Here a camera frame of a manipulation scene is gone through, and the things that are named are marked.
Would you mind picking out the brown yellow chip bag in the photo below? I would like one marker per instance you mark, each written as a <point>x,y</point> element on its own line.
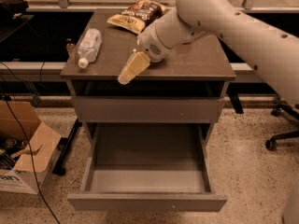
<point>138,16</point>

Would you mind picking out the open grey middle drawer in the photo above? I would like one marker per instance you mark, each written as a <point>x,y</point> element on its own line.
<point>147,167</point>

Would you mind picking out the grey drawer cabinet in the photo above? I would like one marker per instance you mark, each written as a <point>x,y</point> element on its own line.
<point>199,70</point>

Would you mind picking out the cardboard box with items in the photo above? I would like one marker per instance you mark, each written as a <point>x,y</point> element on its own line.
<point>30,144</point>

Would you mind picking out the clear plastic water bottle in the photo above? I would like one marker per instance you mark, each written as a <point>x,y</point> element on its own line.
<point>89,47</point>

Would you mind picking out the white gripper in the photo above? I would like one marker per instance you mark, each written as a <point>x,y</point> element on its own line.
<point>151,45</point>

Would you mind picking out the black bag on desk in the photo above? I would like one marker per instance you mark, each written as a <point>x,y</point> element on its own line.
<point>11,10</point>

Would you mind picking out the black table leg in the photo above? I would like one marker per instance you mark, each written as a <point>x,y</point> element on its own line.
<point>64,146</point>

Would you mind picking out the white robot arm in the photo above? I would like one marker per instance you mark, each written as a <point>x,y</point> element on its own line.
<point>273,53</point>

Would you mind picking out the closed grey top drawer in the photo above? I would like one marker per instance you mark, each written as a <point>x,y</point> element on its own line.
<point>149,110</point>

